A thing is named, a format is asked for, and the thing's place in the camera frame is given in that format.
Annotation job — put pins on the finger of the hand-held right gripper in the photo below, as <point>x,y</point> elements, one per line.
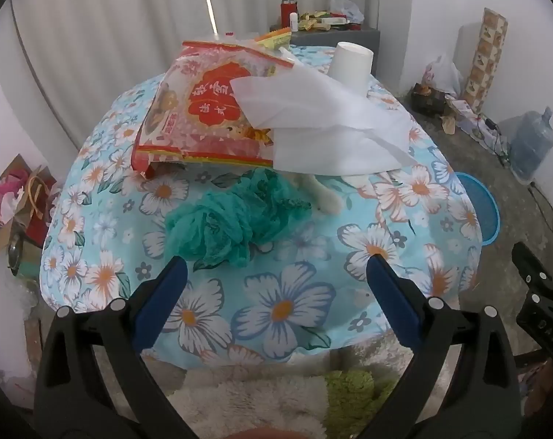
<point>530,265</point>

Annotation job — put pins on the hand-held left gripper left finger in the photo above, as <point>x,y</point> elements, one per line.
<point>164,302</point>

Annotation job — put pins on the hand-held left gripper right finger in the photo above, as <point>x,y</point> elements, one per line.
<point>393,302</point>

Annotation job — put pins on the blue plastic wastebasket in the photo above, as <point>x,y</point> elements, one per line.
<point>484,210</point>

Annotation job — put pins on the green mesh net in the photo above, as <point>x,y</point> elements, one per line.
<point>230,219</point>

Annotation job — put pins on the white tissue paper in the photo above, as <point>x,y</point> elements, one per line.
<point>322,119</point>

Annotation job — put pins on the red snack bag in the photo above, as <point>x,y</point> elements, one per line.
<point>212,96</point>

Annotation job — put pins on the blue water jug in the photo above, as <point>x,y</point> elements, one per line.
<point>532,146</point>

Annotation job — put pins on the floral blue tablecloth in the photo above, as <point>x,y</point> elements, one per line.
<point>281,247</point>

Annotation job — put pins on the white fluffy rug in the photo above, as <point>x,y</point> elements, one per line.
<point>249,398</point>

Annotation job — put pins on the black power strip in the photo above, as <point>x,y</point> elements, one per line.
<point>490,123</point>

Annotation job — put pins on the brown cardboard scrap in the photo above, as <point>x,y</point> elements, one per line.
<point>448,125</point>

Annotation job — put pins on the brown paper bag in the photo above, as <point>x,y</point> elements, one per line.
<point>34,196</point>

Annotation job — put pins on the pink crumpled paper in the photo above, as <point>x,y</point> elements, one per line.
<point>8,194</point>

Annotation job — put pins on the dark box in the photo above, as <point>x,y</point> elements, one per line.
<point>427,99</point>

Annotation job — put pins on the white plastic bag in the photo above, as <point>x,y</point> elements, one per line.
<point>441,75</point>

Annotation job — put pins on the white flat panel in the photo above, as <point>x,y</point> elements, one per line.
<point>466,50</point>

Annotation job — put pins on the white paper cup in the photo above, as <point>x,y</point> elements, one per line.
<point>352,64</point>

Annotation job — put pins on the grey cabinet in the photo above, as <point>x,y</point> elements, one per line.
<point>331,36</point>

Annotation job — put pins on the white curtain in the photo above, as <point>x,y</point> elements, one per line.
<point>98,32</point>

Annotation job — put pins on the yellow snack packet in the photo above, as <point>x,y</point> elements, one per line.
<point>274,39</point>

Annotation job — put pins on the small white bottle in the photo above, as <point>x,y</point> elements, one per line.
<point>294,23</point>

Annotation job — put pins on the clear plastic bag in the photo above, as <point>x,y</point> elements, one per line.
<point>347,7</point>

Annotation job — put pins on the red thermos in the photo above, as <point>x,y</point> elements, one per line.
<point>287,11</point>

